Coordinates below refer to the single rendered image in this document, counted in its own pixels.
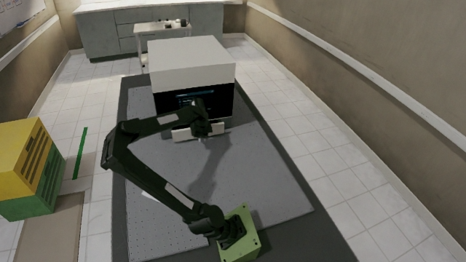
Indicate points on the white imager box with drawer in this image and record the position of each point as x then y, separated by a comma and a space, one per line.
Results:
182, 69

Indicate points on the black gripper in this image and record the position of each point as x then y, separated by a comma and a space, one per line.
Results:
197, 132

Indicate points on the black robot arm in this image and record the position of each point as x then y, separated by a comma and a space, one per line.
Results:
117, 157

